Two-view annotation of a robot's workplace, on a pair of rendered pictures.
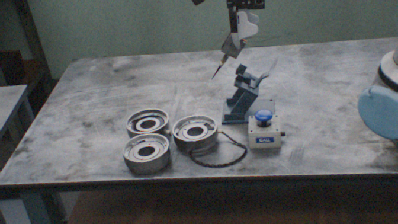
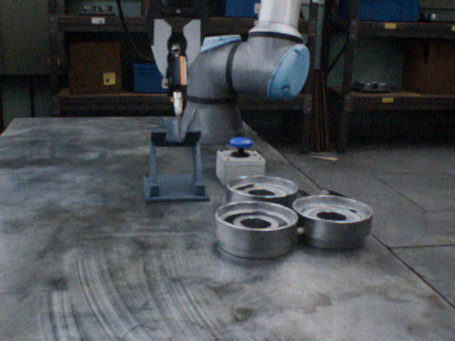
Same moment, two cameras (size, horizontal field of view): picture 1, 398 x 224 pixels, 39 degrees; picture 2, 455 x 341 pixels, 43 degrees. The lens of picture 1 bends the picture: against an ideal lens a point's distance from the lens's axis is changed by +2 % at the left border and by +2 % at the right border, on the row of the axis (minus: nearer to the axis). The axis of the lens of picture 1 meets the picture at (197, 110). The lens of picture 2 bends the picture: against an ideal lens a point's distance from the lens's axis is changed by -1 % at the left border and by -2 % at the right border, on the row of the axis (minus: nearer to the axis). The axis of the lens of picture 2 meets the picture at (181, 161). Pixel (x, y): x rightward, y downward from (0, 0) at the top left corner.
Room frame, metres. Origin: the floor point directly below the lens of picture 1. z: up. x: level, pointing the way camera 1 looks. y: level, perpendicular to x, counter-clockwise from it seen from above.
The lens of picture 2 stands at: (1.42, 0.76, 1.10)
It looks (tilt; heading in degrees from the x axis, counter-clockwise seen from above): 15 degrees down; 252
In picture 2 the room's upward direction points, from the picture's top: 1 degrees clockwise
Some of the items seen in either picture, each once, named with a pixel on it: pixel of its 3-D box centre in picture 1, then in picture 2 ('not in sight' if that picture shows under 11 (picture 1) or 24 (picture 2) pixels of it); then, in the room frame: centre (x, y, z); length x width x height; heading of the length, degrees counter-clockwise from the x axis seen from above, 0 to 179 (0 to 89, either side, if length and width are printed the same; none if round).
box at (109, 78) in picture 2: not in sight; (95, 66); (0.70, -3.58, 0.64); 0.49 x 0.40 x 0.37; 174
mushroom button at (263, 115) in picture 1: (263, 121); (240, 152); (1.03, -0.15, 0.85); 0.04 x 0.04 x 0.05
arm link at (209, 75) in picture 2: not in sight; (216, 64); (0.95, -0.48, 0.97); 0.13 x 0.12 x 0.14; 131
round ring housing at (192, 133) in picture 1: (195, 134); (261, 198); (1.06, 0.01, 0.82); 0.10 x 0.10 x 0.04
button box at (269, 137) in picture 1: (267, 131); (239, 165); (1.02, -0.15, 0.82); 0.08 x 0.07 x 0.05; 79
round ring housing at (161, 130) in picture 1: (148, 127); (255, 229); (1.12, 0.12, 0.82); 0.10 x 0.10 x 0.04
